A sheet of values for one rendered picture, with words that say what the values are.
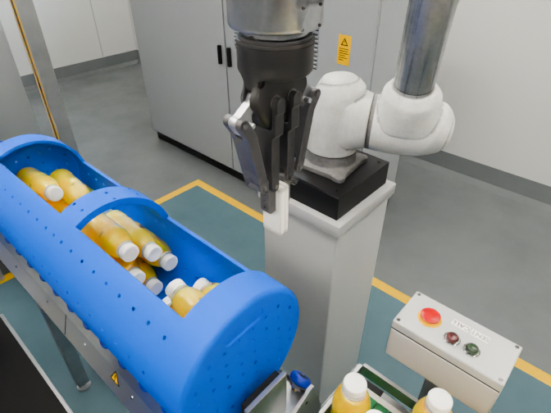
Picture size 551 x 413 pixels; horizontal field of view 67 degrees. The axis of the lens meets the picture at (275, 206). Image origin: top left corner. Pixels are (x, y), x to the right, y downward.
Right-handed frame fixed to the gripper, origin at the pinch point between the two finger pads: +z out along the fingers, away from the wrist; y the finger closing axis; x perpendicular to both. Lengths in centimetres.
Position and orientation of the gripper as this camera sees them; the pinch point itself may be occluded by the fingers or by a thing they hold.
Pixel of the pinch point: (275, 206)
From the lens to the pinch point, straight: 51.1
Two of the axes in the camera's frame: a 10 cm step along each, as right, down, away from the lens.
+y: 6.7, -4.3, 6.1
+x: -7.5, -3.8, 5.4
